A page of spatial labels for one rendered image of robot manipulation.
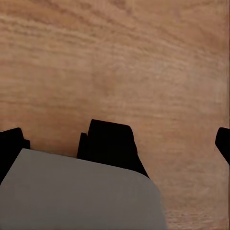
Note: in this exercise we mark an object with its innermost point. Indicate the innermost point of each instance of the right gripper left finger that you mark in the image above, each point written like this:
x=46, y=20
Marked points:
x=11, y=143

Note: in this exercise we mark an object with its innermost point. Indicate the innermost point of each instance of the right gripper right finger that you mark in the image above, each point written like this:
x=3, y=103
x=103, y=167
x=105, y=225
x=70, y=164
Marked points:
x=223, y=142

